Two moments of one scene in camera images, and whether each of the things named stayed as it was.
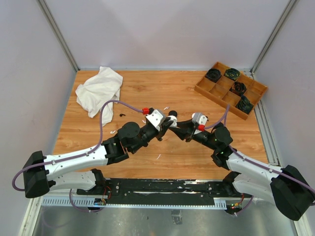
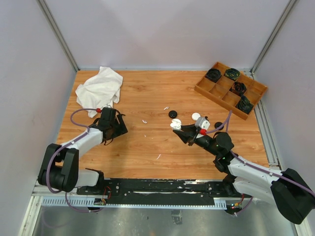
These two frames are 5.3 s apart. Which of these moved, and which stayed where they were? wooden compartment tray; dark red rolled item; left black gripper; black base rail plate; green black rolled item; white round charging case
Moved: white round charging case; left black gripper
Stayed: dark red rolled item; wooden compartment tray; black base rail plate; green black rolled item
